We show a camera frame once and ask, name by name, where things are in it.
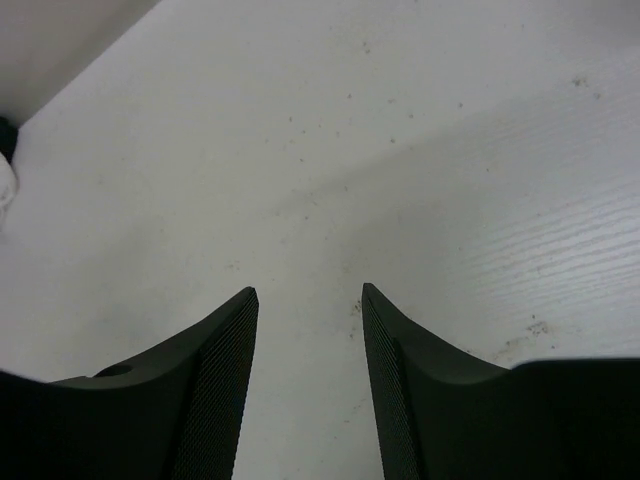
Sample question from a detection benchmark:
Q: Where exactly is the folded black tank top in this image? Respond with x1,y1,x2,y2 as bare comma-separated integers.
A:
0,117,19,164

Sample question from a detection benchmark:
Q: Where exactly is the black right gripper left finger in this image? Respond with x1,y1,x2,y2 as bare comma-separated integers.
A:
1,287,259,479

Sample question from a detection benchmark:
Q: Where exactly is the folded white tank top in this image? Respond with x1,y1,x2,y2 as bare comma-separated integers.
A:
0,153,19,227

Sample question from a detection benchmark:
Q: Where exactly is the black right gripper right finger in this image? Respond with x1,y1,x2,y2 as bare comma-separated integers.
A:
361,283,639,479

